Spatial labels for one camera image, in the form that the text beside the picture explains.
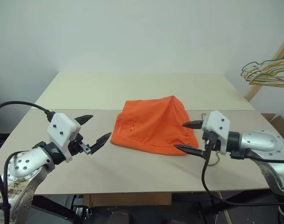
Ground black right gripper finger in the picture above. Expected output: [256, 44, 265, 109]
[181, 119, 205, 129]
[174, 144, 207, 160]

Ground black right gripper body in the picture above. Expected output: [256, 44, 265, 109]
[201, 130, 223, 154]

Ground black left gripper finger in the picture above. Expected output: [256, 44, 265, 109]
[76, 114, 94, 126]
[89, 132, 113, 155]

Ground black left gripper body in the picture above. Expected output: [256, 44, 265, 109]
[68, 133, 91, 156]

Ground orange shorts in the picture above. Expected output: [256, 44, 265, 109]
[110, 95, 200, 157]

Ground light wooden stick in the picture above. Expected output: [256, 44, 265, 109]
[216, 191, 233, 224]

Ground flat brown cardboard panel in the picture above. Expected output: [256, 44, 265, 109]
[83, 192, 173, 208]

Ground open brown cardboard box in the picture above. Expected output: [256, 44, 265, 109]
[260, 112, 284, 150]

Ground light wooden clothes rack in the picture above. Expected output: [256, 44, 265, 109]
[243, 34, 284, 103]

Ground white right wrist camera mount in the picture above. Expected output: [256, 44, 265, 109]
[201, 110, 231, 156]

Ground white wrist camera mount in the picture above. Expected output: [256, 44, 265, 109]
[201, 110, 231, 156]
[48, 113, 81, 163]

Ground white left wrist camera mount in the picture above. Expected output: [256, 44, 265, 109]
[48, 113, 81, 163]

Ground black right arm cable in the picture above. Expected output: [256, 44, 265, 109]
[201, 132, 284, 207]

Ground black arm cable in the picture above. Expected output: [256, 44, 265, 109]
[201, 132, 284, 207]
[0, 100, 56, 224]

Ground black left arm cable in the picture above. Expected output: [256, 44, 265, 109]
[0, 100, 56, 224]

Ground dark green wire hanger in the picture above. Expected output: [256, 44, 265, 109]
[241, 42, 284, 77]

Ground bunch of wire hangers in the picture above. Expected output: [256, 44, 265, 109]
[245, 46, 284, 89]

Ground silver wire hanger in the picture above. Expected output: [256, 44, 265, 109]
[248, 39, 284, 86]

